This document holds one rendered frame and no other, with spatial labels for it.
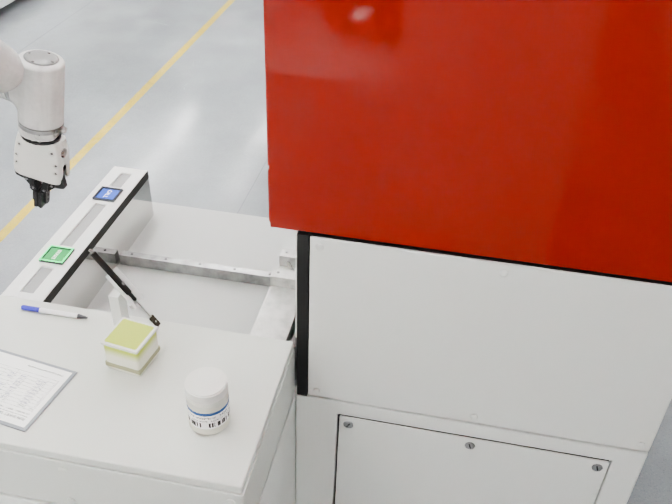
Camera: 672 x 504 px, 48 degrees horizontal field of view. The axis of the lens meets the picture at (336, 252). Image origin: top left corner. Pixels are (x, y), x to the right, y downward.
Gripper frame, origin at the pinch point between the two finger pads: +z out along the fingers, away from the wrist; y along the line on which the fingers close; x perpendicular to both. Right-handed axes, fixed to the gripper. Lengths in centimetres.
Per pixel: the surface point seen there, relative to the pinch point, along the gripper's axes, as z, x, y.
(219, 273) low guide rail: 20.5, -17.0, -36.5
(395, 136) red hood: -46, 15, -66
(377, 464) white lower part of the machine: 30, 16, -84
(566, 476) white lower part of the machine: 15, 16, -121
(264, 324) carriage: 13, 3, -52
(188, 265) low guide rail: 21.1, -17.0, -28.6
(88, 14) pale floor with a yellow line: 151, -399, 175
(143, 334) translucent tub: 1.2, 26.8, -33.7
